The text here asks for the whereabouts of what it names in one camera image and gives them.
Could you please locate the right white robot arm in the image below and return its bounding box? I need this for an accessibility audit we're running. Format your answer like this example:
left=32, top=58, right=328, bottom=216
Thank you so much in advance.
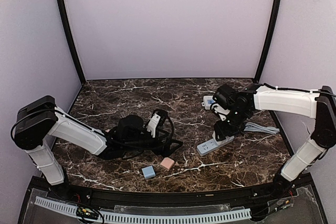
left=213, top=83, right=335, bottom=185

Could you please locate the white cube socket adapter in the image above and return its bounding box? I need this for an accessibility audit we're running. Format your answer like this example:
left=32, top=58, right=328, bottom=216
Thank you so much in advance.
left=212, top=131, right=235, bottom=146

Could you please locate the grey power strip cable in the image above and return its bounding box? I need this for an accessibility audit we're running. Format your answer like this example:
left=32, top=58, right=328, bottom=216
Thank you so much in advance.
left=243, top=122, right=281, bottom=135

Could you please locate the right black frame post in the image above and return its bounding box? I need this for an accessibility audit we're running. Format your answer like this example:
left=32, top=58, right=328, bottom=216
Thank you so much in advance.
left=253, top=0, right=281, bottom=83

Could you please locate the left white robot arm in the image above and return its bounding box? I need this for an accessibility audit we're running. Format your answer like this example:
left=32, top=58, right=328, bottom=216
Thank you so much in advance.
left=10, top=95, right=183, bottom=186

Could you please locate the white colourful power strip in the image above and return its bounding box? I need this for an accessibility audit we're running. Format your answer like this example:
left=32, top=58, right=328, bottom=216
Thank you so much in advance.
left=202, top=95, right=215, bottom=110

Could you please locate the black frame post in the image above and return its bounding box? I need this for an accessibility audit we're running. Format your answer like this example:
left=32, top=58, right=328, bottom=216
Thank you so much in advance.
left=57, top=0, right=86, bottom=86
left=253, top=0, right=281, bottom=83

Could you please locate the blue flat plug adapter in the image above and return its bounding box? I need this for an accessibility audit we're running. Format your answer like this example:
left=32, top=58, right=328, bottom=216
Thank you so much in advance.
left=142, top=166, right=156, bottom=179

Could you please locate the left black frame post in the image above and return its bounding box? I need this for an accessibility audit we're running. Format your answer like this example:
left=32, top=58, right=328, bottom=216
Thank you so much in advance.
left=57, top=0, right=86, bottom=86

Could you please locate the white slotted cable duct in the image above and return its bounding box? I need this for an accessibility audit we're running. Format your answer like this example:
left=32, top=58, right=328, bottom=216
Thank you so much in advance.
left=34, top=196, right=251, bottom=223

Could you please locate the pink plug adapter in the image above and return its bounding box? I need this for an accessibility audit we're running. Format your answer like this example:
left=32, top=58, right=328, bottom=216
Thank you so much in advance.
left=160, top=157, right=175, bottom=170

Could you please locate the blue-grey power strip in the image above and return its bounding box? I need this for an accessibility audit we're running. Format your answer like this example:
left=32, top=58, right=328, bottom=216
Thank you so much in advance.
left=196, top=136, right=234, bottom=156

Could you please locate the small green circuit board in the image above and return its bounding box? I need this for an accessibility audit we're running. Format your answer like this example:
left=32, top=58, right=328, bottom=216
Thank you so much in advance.
left=76, top=207, right=100, bottom=220

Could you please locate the black front frame rail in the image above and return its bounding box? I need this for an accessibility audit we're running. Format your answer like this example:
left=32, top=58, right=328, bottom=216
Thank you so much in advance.
left=31, top=175, right=313, bottom=210

